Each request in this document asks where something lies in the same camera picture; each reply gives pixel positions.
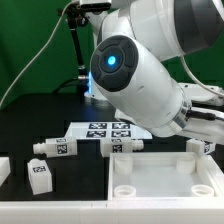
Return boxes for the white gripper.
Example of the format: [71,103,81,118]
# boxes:
[179,107,224,145]

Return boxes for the white square tabletop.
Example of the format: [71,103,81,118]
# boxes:
[108,152,224,200]

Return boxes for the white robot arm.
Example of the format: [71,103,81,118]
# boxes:
[80,0,224,145]

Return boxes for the white right fence block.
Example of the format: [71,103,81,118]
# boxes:
[201,155,224,189]

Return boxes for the white fence block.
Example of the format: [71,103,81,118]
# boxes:
[201,155,224,189]
[0,157,11,187]

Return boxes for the white left fence block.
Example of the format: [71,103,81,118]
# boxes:
[0,157,11,187]

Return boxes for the white front fence bar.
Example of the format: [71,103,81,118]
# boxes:
[0,198,224,224]

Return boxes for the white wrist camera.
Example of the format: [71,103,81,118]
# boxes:
[180,83,224,106]

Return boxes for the white marker base plate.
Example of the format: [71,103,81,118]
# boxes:
[65,122,152,140]

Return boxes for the black cables on table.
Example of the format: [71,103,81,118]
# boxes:
[53,75,90,94]

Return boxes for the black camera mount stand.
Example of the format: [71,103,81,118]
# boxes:
[58,1,88,79]

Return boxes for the grey cable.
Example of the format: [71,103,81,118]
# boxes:
[0,0,81,108]

